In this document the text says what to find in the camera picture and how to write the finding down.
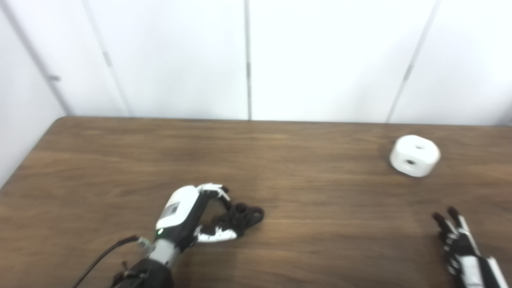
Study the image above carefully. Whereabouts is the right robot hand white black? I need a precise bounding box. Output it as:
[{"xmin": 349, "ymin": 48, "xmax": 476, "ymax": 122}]
[{"xmin": 432, "ymin": 206, "xmax": 510, "ymax": 288}]

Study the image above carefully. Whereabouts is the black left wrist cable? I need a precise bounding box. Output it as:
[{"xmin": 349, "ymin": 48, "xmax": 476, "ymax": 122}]
[{"xmin": 71, "ymin": 235, "xmax": 155, "ymax": 288}]

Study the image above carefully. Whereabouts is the black flanged holder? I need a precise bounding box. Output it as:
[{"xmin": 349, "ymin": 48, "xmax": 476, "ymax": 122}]
[{"xmin": 211, "ymin": 203, "xmax": 265, "ymax": 237}]

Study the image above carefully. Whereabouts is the round white piece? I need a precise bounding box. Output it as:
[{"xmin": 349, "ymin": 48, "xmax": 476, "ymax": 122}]
[{"xmin": 389, "ymin": 135, "xmax": 441, "ymax": 178}]

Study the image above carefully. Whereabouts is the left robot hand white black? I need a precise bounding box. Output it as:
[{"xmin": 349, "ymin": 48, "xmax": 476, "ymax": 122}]
[{"xmin": 155, "ymin": 183, "xmax": 240, "ymax": 252}]

